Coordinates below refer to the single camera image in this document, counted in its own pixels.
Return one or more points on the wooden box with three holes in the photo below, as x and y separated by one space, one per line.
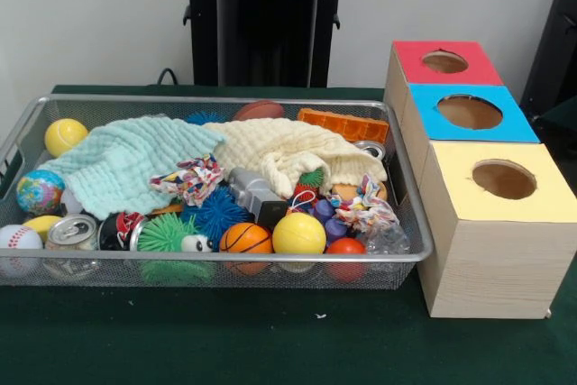
496 268

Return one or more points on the cream waffle cloth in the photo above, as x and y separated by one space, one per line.
279 146

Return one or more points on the smooth yellow ball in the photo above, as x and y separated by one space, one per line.
298 234

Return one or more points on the small orange basketball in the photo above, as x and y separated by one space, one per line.
245 238

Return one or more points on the red-orange ball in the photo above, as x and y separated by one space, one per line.
346 247

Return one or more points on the green spiky toy with eyes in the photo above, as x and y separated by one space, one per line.
162 234

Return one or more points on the mint green waffle cloth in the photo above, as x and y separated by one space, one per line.
117 159

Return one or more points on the silver drink can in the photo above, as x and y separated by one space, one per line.
72 229

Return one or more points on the yellow ball with seam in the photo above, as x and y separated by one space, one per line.
65 137

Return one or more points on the globe print ball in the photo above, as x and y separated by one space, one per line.
39 192

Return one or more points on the white baseball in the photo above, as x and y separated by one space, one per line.
18 241

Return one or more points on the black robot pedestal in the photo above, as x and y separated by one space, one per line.
270 20

